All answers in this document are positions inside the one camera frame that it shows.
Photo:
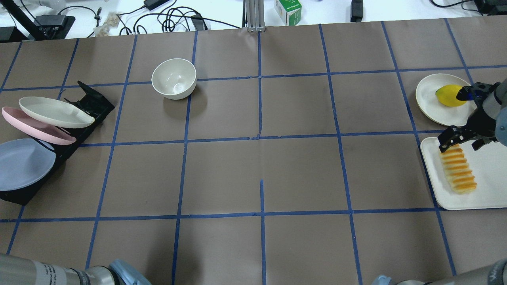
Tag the white plate with lemon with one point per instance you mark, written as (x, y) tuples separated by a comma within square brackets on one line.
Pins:
[(428, 102)]

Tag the black monitor stand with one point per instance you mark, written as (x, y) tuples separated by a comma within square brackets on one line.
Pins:
[(48, 26)]

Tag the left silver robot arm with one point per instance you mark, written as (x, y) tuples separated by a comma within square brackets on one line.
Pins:
[(22, 271)]

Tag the aluminium frame post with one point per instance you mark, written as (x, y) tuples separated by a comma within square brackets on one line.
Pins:
[(253, 15)]

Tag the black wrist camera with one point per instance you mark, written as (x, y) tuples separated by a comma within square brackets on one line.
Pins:
[(477, 92)]

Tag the bag of snacks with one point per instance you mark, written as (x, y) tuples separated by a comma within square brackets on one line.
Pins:
[(111, 21)]

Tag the white rectangular tray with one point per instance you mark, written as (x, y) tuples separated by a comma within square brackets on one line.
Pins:
[(488, 165)]

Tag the pink plate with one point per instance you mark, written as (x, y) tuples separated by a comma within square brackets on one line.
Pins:
[(37, 129)]

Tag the blue plate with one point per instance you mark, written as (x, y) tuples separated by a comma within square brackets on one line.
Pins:
[(24, 162)]

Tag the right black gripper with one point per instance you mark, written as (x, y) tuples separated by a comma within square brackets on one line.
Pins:
[(483, 120)]

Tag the green white carton box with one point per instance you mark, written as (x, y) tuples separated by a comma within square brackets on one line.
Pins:
[(290, 11)]

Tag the yellow lemon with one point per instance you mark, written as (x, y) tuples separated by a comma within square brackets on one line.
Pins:
[(447, 95)]

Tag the cream plate in rack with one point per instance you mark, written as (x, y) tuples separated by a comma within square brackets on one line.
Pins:
[(55, 112)]

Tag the black dish rack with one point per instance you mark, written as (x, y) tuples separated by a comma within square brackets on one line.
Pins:
[(94, 104)]

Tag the striped bread loaf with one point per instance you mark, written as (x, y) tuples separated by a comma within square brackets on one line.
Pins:
[(457, 170)]

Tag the black power adapter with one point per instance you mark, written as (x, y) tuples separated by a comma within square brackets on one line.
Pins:
[(153, 4)]

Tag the cream bowl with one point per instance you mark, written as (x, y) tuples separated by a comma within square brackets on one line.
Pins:
[(174, 79)]

